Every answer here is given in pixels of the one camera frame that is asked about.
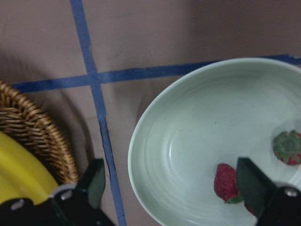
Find light green plate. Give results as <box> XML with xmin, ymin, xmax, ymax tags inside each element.
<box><xmin>128</xmin><ymin>58</ymin><xmax>301</xmax><ymax>226</ymax></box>

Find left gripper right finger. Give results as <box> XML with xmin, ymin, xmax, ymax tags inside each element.
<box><xmin>236</xmin><ymin>157</ymin><xmax>301</xmax><ymax>226</ymax></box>

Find strawberry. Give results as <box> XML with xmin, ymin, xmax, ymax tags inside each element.
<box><xmin>214</xmin><ymin>163</ymin><xmax>254</xmax><ymax>215</ymax></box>
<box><xmin>272</xmin><ymin>130</ymin><xmax>301</xmax><ymax>166</ymax></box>

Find yellow banana bunch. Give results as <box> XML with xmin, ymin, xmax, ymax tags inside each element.
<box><xmin>0</xmin><ymin>132</ymin><xmax>58</xmax><ymax>204</ymax></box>

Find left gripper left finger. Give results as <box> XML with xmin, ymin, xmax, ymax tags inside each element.
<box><xmin>51</xmin><ymin>159</ymin><xmax>106</xmax><ymax>226</ymax></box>

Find wicker basket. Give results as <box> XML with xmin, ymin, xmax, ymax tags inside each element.
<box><xmin>0</xmin><ymin>81</ymin><xmax>79</xmax><ymax>184</ymax></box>

